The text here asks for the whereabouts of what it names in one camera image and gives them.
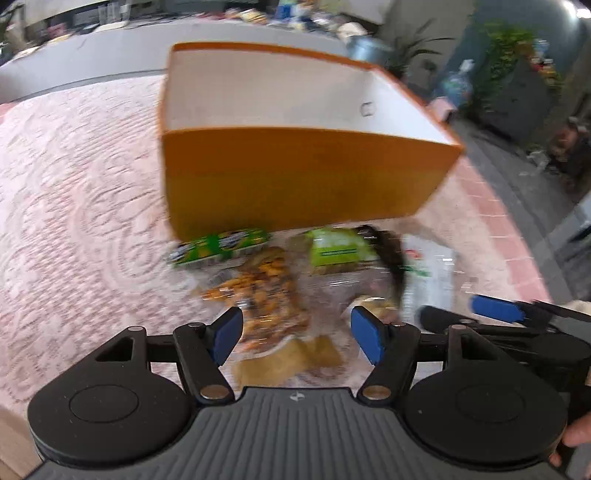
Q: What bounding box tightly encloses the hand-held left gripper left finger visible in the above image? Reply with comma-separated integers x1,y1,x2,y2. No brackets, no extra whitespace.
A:
92,306,244,402

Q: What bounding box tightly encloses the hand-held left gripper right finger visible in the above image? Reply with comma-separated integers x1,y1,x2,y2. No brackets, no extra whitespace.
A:
350,305,513,401

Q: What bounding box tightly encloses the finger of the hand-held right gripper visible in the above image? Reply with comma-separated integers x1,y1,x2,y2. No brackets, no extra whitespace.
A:
468,295,591,324
418,305,490,334

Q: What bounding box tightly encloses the clear bun packet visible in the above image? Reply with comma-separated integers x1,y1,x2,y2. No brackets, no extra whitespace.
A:
342,295,403,325

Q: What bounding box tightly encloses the white snack packet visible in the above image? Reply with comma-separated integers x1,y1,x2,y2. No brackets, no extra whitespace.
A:
398,234,459,324

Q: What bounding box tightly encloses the clear bag of orange snacks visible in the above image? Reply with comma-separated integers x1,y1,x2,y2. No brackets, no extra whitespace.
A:
198,248,311,357

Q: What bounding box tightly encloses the brown snack packet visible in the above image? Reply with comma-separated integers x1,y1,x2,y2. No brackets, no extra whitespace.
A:
235,336,345,389

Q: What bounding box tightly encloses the green label snack packet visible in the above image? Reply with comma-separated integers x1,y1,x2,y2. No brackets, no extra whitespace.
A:
304,226,380,278

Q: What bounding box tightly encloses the green striped snack packet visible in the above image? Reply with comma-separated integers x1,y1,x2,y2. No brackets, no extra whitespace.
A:
168,227,273,269

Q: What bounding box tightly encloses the orange cardboard box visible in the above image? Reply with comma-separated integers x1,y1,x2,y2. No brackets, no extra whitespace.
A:
159,42,465,241

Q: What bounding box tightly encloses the person's right hand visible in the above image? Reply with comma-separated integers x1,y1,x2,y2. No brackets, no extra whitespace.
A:
549,411,591,467

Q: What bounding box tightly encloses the pink lace tablecloth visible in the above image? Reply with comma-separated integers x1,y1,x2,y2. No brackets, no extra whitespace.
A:
0,74,551,416

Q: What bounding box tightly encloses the pink case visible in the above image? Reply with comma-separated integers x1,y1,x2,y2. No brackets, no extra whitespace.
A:
427,98,459,124

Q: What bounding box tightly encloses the large water bottle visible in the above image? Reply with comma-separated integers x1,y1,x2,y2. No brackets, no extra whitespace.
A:
436,59,477,105

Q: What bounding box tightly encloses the tall green leafy plant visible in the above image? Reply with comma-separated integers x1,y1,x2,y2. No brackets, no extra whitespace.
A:
480,21,563,112

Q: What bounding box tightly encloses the long leaf potted plant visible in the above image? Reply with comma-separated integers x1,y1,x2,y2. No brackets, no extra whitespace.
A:
385,31,457,89

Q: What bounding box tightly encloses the blue grey trash can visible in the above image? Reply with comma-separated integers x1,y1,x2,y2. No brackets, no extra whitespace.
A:
345,34,394,66

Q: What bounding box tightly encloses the white marble tv console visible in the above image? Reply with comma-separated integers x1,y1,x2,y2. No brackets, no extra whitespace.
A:
0,16,354,104

